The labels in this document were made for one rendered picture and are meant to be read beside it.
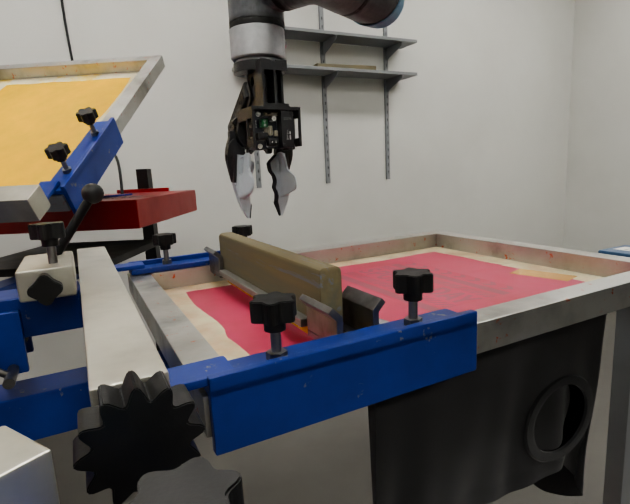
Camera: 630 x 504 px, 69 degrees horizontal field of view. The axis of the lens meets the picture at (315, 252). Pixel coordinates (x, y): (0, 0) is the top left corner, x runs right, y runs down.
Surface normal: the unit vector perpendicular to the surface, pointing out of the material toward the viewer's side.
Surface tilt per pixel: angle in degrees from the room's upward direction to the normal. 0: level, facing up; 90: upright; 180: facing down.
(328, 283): 90
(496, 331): 90
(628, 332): 90
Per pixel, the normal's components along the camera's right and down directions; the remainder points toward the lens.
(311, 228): 0.47, 0.14
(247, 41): -0.26, 0.19
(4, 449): -0.05, -0.98
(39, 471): 0.85, 0.06
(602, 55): -0.88, 0.13
